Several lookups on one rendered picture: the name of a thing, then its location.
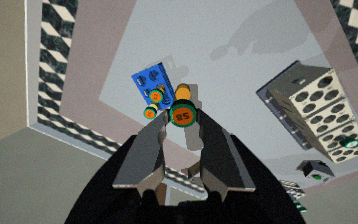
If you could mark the white tube rack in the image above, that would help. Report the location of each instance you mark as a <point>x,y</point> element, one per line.
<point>298,190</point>

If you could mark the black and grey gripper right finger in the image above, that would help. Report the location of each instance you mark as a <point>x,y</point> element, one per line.
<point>244,182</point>

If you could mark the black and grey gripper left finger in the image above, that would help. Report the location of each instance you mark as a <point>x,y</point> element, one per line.
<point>137,165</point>

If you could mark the grey bench mat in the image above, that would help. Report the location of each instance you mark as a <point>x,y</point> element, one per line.
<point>225,50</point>

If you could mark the blue tube rack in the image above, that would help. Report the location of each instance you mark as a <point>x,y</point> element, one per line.
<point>149,80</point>

